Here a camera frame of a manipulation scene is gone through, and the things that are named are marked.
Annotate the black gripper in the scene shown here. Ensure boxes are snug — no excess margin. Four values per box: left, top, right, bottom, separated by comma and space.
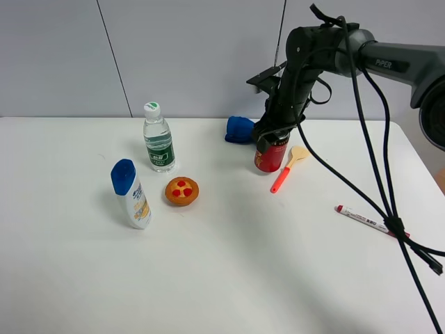
252, 67, 322, 153

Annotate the red soda can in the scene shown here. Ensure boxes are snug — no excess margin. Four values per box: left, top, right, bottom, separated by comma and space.
254, 134, 290, 173

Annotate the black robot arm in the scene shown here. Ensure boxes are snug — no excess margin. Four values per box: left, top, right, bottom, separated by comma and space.
248, 24, 444, 152

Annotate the blue cloth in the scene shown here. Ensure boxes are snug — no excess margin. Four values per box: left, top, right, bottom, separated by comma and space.
225, 116, 254, 144

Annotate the toy fruit tart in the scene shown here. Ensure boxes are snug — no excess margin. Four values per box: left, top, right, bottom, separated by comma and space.
164, 177, 200, 207

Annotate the clear water bottle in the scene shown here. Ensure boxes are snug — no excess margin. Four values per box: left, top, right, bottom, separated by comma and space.
143, 102, 175, 172

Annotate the red and white marker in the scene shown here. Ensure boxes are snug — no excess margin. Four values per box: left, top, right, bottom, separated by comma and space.
334, 205, 396, 237

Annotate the blue capped shampoo bottle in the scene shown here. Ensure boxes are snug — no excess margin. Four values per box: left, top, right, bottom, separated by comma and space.
111, 159, 152, 230

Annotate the orange handled beige spatula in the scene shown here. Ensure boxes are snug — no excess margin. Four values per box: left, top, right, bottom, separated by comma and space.
270, 146, 310, 193

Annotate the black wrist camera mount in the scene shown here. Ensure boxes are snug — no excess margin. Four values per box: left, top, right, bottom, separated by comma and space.
246, 61, 287, 95

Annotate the black cable bundle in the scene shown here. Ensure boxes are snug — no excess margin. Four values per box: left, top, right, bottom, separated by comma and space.
288, 3, 445, 334

